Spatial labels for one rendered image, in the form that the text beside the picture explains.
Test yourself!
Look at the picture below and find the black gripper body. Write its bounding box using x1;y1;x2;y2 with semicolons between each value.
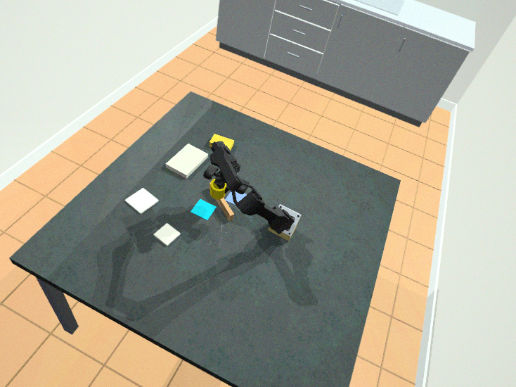
203;165;249;194

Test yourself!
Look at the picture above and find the tan wooden plank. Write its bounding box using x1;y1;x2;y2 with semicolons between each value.
209;182;234;221

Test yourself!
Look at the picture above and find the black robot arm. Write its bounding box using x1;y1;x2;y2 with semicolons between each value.
209;141;295;234

